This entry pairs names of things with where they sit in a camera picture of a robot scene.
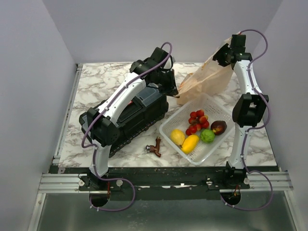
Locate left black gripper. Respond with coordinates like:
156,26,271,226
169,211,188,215
154,69,180,99

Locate orange plastic bag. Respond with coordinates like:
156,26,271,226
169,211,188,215
177,38,233,106

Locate red fake cherry tomatoes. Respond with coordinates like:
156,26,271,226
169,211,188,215
185,109,210,136

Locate yellow fake lemon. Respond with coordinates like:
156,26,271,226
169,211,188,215
170,129,185,146

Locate yellow orange fake fruit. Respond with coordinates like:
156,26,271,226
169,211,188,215
181,134,199,154

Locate green fake fruit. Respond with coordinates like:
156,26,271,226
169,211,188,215
200,129,215,143

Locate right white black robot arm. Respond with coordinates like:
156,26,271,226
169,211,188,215
213,33,269,189

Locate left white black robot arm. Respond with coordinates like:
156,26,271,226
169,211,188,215
81,47,178,190

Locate dark red fake plum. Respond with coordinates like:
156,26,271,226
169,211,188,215
210,120,227,136

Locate black plastic toolbox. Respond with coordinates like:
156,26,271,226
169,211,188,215
80,87,169,158

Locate clear plastic basket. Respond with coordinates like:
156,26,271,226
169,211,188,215
159,93,234,165

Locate brown metal faucet tap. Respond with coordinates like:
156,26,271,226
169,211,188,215
145,137,161,158

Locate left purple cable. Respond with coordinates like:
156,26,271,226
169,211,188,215
81,42,173,212

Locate purple cable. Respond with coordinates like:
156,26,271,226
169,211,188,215
220,29,274,211
81,42,173,212

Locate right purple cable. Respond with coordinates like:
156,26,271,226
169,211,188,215
220,29,274,211

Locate aluminium mounting rail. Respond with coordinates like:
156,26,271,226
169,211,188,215
38,171,294,194

